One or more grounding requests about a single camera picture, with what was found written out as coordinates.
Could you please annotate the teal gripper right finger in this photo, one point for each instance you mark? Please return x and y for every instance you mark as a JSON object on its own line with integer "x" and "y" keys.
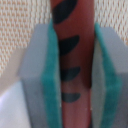
{"x": 109, "y": 92}

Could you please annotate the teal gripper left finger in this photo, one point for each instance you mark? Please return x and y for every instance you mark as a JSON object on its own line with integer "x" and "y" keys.
{"x": 39, "y": 73}

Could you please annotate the brown toy sausage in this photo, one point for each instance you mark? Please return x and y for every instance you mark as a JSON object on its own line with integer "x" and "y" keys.
{"x": 74, "y": 24}

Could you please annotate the white woven placemat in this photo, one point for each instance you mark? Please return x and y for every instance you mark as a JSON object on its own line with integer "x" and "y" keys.
{"x": 19, "y": 17}

